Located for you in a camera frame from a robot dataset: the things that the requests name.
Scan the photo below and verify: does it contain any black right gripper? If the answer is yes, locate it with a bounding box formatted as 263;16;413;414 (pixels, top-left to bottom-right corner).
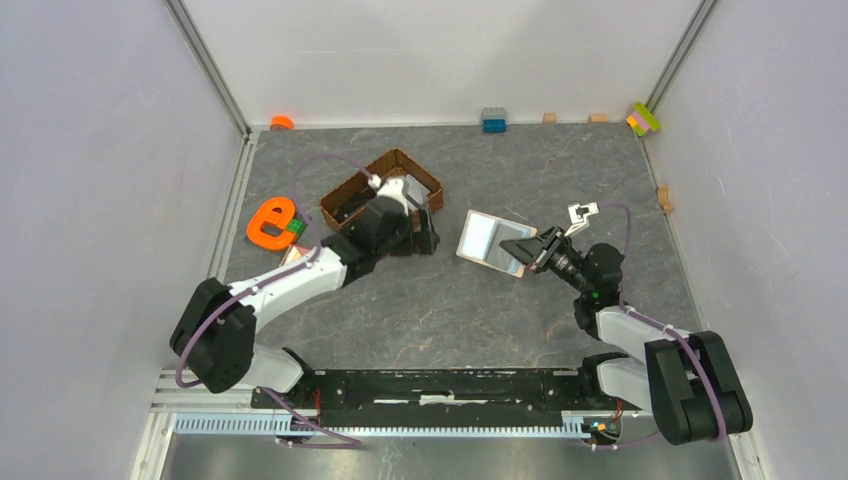
499;225;591;295

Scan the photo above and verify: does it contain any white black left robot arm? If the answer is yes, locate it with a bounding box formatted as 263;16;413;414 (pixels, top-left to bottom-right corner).
170;196;439;408

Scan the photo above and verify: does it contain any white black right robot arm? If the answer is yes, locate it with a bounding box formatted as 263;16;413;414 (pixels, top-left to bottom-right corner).
499;226;754;445

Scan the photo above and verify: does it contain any grey card in holder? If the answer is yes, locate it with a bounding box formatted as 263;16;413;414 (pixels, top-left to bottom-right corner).
484;221;537;277

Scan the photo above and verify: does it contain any silver white card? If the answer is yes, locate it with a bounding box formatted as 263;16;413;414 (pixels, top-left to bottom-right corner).
404;174;430;209

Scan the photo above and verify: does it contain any pink triangle picture card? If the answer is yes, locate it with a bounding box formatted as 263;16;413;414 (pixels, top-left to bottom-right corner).
280;244;311;266

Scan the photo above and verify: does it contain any woven wicker divided basket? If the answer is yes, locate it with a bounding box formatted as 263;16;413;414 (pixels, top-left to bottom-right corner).
319;148;444;231

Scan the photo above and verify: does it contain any small green brick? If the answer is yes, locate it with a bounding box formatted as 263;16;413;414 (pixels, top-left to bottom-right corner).
285;218;307;237

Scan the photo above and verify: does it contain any orange plastic letter toy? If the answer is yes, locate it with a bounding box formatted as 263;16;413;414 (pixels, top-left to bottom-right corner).
246;197;297;252

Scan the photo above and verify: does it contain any blue toy brick stack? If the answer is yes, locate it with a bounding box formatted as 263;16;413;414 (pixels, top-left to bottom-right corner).
480;107;508;134

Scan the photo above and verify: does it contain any curved wooden block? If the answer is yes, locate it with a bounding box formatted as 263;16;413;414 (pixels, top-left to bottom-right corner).
656;185;675;215

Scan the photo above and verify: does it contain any orange round cap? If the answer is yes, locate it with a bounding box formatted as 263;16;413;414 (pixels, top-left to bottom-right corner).
269;115;294;131

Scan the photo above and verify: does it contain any green pink yellow brick stack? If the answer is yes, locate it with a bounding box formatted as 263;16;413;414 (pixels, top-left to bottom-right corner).
626;102;662;137

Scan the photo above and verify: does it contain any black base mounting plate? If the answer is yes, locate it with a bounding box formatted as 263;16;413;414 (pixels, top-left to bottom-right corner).
281;368;636;428

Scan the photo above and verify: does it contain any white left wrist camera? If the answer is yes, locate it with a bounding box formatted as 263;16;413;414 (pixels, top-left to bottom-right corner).
367;174;408;202

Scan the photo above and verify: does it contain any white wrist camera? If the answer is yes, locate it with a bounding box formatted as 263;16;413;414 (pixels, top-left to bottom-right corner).
565;202;599;237
367;174;408;202

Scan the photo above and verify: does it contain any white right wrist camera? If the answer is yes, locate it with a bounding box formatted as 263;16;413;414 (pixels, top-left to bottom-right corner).
565;202;599;237

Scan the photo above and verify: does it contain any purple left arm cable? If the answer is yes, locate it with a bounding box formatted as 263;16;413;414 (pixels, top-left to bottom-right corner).
173;154;379;451

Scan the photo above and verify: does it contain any aluminium frame rail right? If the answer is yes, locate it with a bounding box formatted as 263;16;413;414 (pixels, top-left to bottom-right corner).
645;0;720;112

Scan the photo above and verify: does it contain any aluminium frame rail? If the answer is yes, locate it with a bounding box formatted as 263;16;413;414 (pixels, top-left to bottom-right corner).
164;0;252;139
645;0;720;112

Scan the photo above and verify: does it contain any aluminium frame rail left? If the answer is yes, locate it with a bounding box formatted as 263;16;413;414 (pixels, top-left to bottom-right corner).
164;0;252;139

